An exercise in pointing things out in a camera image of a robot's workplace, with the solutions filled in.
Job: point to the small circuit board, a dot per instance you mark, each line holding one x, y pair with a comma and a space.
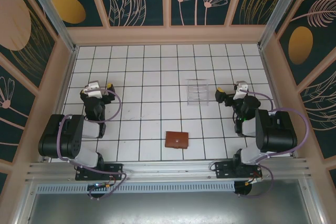
98, 186

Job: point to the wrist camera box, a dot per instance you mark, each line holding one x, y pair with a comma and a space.
241, 90
94, 89

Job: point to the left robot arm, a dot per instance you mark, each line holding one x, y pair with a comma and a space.
65, 140

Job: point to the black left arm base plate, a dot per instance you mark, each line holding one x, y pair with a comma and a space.
113, 171

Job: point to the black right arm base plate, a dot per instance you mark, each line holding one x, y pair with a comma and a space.
223, 170

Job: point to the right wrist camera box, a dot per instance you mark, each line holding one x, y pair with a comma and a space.
241, 90

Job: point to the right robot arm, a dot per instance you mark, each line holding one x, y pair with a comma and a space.
275, 134

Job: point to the brown leather card holder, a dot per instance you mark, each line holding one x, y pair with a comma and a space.
177, 140

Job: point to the aluminium front rail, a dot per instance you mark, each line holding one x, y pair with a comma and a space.
168, 169

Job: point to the grey metal sheet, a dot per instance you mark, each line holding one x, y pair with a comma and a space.
168, 208

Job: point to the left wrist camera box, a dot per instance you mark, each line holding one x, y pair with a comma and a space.
94, 89

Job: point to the aluminium corner post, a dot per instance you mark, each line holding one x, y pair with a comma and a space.
281, 11
52, 16

